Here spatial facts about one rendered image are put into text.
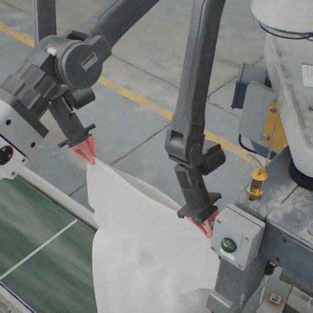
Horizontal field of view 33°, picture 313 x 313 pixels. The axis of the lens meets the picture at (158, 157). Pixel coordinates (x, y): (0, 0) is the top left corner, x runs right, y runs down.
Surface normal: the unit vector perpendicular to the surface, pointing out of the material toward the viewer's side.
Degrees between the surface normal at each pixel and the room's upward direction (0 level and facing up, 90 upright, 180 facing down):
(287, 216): 0
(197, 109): 67
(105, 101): 0
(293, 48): 0
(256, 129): 90
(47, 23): 60
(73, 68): 75
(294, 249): 90
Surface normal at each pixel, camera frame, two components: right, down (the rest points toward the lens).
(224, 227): -0.63, 0.48
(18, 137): 0.77, 0.45
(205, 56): 0.62, 0.30
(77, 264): 0.06, -0.75
